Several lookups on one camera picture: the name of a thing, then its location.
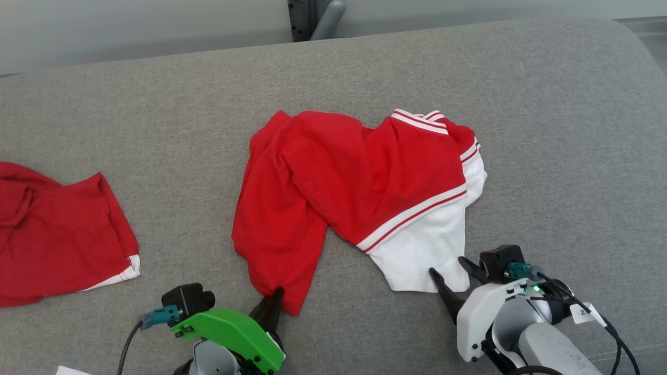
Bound teal right camera connector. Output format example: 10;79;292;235
507;262;535;280

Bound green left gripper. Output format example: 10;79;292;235
171;286;287;375

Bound red white basketball jersey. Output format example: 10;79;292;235
232;108;488;317

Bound red white-striped shorts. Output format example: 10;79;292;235
0;161;141;308

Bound grey fabric sofa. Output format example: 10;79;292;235
0;18;667;375

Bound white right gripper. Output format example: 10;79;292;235
429;256;574;363

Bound thin black left camera cable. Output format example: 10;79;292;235
117;320;144;375

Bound dark metal bracket plate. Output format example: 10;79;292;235
288;0;311;43

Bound teal camera connector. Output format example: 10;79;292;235
507;262;535;280
138;306;181;330

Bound teal left camera connector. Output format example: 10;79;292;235
138;306;181;330

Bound black cable loop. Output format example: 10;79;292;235
508;366;566;375

